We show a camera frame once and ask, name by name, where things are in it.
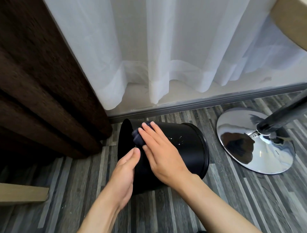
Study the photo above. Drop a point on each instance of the person's right hand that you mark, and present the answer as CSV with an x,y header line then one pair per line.
x,y
165,158

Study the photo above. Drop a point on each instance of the person's left hand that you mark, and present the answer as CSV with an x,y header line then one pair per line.
x,y
121,180

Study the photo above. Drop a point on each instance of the person's right middle finger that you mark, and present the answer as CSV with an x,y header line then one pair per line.
x,y
153,136

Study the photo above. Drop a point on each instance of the person's left thumb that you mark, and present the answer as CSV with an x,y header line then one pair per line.
x,y
133,158

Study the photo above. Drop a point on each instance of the person's right thumb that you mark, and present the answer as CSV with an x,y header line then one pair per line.
x,y
147,153

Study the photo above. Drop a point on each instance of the dark blue cleaning cloth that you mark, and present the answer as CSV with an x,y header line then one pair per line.
x,y
138,139

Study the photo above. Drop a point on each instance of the black round waste bin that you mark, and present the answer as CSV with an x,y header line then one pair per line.
x,y
184,146

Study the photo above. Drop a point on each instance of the person's right forearm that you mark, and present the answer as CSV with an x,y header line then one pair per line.
x,y
215,208

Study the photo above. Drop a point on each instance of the person's left forearm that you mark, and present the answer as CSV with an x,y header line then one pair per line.
x,y
100,213

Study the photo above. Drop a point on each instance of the grey baseboard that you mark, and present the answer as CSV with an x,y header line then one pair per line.
x,y
191,105

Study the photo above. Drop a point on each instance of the chrome round table base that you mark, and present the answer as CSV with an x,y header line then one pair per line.
x,y
237,148

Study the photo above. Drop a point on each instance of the white sheer curtain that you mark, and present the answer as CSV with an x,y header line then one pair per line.
x,y
148,48

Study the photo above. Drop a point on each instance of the light wooden furniture board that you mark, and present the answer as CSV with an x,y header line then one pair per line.
x,y
21,194

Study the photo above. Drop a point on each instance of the dark brown curtain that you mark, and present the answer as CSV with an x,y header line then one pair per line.
x,y
36,84

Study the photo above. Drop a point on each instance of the black table pole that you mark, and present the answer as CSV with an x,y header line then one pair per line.
x,y
283,112

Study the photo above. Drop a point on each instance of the beige table top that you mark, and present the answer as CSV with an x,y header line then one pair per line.
x,y
290,21

